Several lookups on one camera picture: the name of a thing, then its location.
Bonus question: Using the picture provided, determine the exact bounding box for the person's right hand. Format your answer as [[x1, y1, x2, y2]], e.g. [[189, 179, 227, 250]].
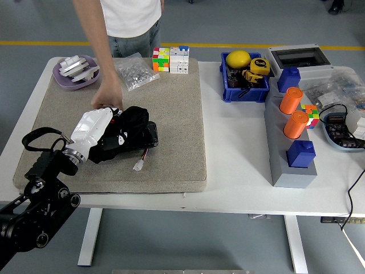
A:
[[91, 74, 124, 111]]

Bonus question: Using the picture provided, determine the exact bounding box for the purple bowl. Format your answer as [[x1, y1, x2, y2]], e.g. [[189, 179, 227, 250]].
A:
[[52, 54, 100, 91]]

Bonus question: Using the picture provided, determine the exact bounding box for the white plastic bracket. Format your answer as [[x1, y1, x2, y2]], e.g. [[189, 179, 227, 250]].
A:
[[59, 55, 87, 76], [70, 65, 101, 83]]

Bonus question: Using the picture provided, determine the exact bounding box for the small colourful puzzle cube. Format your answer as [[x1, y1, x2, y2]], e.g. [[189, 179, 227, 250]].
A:
[[301, 104, 319, 130]]

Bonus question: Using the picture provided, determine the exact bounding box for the large colourful puzzle cube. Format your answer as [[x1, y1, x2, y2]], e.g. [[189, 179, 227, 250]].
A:
[[152, 47, 171, 72]]

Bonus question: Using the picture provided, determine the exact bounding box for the blue-grey tray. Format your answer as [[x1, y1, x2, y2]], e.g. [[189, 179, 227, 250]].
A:
[[321, 112, 365, 152]]

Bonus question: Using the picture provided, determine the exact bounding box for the blue plastic bin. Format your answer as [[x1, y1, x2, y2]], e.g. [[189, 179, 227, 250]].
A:
[[219, 51, 271, 103]]

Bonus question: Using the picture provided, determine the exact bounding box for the white electrical enclosure box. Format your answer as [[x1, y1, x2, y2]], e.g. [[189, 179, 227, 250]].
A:
[[264, 43, 334, 80]]

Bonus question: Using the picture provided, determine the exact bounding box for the person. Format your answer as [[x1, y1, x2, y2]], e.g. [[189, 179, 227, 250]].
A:
[[72, 0, 166, 111]]

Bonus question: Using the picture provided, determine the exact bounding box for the clear bag of screws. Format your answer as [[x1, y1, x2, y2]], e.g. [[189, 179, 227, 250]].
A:
[[113, 53, 160, 92]]

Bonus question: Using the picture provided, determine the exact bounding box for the orange cylinder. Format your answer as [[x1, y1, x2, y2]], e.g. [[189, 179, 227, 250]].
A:
[[283, 110, 310, 140], [279, 87, 304, 115]]

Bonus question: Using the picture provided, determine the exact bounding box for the black panel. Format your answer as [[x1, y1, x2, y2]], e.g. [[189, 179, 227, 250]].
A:
[[99, 120, 159, 156]]

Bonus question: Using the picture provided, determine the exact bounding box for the white table leg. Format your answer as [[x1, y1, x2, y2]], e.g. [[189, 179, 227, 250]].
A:
[[283, 214, 309, 274], [77, 207, 103, 268]]

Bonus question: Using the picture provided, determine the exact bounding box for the clear bag of parts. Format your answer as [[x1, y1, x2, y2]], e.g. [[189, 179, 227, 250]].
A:
[[327, 67, 365, 114], [301, 81, 343, 108]]

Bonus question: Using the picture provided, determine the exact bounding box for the white circuit breaker block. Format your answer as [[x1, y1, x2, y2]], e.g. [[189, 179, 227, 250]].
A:
[[169, 45, 190, 75]]

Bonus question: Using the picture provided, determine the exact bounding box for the dark electronic part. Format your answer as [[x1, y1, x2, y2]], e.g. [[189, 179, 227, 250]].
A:
[[227, 68, 246, 88]]

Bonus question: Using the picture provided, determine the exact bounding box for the black rag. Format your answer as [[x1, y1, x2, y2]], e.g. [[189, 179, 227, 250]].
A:
[[88, 106, 151, 165]]

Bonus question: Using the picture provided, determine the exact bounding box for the blue plastic block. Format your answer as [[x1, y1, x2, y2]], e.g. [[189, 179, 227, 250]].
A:
[[278, 66, 302, 94], [286, 139, 317, 168]]

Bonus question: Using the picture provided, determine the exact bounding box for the thin black looped cable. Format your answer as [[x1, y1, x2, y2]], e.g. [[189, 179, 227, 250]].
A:
[[318, 104, 365, 143]]

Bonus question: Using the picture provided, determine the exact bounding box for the white plug with red wires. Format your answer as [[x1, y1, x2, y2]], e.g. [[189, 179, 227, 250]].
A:
[[132, 148, 149, 172]]

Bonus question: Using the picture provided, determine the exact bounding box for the black table control box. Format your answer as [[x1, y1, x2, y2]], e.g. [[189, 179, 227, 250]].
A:
[[320, 216, 365, 225]]

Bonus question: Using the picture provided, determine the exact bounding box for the yellow lemon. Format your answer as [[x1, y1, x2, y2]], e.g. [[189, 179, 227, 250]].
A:
[[226, 50, 252, 69]]

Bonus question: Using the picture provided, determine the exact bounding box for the person's foot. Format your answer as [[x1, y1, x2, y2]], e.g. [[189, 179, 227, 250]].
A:
[[327, 0, 346, 15]]

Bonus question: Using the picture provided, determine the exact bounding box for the grey-brown mat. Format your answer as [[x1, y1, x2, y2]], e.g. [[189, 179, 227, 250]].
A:
[[13, 57, 208, 196]]

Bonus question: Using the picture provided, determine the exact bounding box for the yellow black tape measure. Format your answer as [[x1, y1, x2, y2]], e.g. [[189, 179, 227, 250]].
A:
[[249, 57, 271, 76]]

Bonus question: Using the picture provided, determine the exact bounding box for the black hanging cable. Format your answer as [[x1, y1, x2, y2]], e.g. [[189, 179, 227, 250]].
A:
[[338, 168, 365, 232]]

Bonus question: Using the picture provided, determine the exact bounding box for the yellow black tool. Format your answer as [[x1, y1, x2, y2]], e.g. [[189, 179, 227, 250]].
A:
[[241, 68, 265, 85]]

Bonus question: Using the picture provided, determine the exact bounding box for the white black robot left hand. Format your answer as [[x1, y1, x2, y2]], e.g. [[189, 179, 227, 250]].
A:
[[70, 107, 128, 161]]

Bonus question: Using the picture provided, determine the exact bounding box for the grey stepped stand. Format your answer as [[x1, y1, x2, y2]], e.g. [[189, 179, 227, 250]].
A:
[[263, 76, 318, 188]]

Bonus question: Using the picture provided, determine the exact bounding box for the dark circuit board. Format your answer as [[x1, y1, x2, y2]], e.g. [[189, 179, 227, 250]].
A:
[[325, 114, 365, 149]]

